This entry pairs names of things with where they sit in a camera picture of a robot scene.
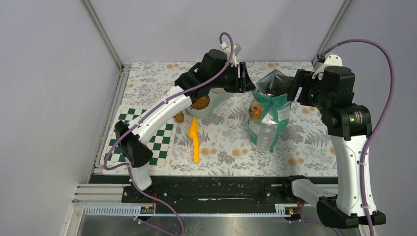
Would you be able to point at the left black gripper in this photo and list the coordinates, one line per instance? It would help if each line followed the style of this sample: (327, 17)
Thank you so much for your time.
(246, 84)

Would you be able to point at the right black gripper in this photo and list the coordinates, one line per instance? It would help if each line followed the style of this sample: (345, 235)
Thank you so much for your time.
(306, 77)

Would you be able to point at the green pet food bag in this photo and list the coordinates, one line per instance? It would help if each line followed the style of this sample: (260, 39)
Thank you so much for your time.
(269, 111)

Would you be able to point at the orange plastic scoop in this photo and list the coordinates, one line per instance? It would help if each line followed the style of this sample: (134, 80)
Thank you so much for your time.
(193, 135)

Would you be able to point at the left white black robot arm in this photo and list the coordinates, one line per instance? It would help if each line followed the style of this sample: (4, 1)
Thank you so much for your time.
(215, 71)

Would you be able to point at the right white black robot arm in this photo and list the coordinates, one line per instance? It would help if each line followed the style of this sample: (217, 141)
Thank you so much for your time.
(349, 126)

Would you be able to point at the mint double pet bowl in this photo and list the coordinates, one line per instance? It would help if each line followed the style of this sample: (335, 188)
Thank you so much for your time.
(204, 107)

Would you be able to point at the floral patterned table mat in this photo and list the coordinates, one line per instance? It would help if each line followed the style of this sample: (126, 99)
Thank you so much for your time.
(304, 148)

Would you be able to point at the brown wooden rolling pin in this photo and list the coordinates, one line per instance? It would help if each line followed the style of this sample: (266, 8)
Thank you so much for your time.
(179, 117)

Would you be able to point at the green white chessboard mat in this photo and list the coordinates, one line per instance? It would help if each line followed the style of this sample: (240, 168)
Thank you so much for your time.
(161, 143)

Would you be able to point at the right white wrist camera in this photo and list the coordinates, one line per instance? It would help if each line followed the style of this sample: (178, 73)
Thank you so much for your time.
(327, 60)

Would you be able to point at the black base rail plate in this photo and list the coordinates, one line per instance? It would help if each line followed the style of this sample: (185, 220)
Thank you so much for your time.
(208, 195)

